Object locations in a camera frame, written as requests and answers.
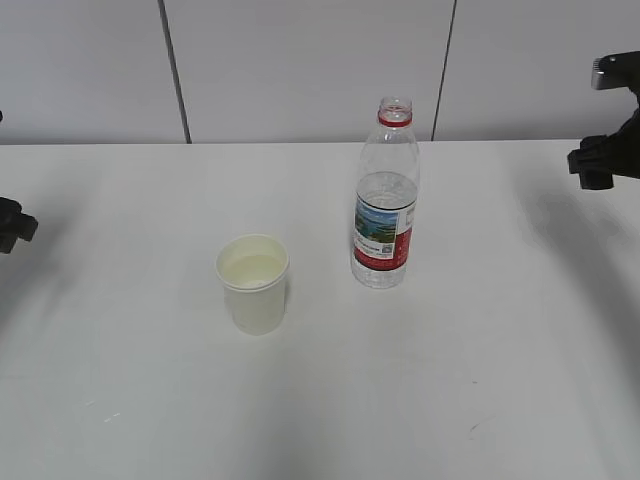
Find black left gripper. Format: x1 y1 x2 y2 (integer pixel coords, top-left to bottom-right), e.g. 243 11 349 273
0 197 38 254

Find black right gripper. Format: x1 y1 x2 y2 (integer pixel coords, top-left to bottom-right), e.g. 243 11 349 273
567 109 639 190

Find clear plastic water bottle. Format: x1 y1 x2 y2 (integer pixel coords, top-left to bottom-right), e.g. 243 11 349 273
351 97 420 289

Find white paper cup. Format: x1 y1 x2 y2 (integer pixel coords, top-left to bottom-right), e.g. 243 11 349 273
215 234 290 336

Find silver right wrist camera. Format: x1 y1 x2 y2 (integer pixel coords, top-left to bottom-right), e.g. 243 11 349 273
591 51 640 93

